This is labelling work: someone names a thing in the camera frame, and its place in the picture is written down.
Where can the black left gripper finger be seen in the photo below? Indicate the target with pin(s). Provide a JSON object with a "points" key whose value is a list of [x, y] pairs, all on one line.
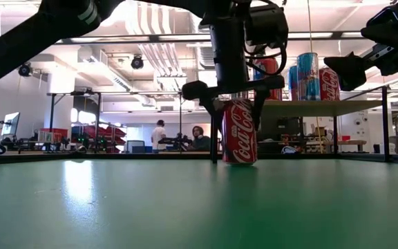
{"points": [[260, 102], [216, 107]]}

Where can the blue silver Red Bull can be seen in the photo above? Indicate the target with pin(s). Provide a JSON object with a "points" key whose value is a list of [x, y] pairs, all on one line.
{"points": [[293, 84], [307, 79]]}

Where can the wooden shelf with black frame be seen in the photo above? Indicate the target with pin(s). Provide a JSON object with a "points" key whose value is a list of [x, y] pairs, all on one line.
{"points": [[306, 108]]}

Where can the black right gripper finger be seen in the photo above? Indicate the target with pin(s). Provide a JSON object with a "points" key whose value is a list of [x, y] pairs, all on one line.
{"points": [[349, 71]]}

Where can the person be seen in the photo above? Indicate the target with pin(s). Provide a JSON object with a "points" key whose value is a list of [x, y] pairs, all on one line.
{"points": [[200, 141], [158, 136]]}

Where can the red bin rack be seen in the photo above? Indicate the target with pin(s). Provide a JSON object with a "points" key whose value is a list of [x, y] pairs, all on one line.
{"points": [[109, 133]]}

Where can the black metal rack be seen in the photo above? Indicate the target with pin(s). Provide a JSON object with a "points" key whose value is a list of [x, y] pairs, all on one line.
{"points": [[51, 117]]}

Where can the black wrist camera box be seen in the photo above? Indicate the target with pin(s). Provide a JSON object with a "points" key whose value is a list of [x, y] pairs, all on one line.
{"points": [[392, 24], [266, 26]]}

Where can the red Coca-Cola can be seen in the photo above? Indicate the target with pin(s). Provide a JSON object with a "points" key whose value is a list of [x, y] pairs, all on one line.
{"points": [[329, 86], [239, 138], [271, 67]]}

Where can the wooden table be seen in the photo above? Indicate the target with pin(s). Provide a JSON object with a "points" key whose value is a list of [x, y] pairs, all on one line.
{"points": [[352, 141]]}

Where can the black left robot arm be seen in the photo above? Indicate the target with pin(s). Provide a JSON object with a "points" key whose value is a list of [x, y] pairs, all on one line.
{"points": [[29, 38]]}

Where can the black aluminium table frame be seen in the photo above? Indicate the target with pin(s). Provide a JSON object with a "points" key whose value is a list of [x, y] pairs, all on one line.
{"points": [[81, 156]]}

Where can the black monitor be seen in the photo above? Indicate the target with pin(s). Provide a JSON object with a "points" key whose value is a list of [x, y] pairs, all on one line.
{"points": [[11, 124]]}

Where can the black ceiling spotlight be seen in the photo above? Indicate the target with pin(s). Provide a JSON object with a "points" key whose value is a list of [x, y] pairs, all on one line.
{"points": [[24, 70], [137, 63]]}

